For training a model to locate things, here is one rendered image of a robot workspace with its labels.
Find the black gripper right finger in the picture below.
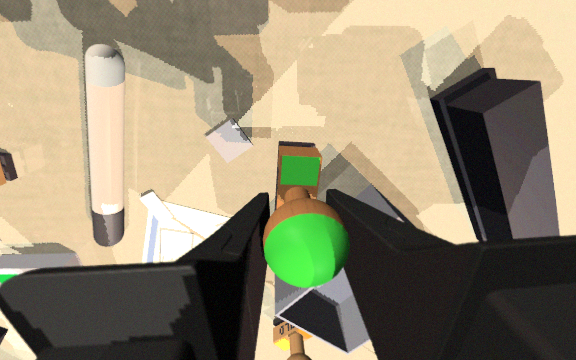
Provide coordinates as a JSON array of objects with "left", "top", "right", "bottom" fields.
[{"left": 326, "top": 189, "right": 576, "bottom": 360}]

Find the yellow rubber stamp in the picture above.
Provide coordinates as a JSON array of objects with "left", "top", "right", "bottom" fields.
[{"left": 273, "top": 317, "right": 313, "bottom": 360}]

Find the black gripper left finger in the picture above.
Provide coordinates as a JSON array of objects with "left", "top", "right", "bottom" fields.
[{"left": 0, "top": 192, "right": 270, "bottom": 360}]

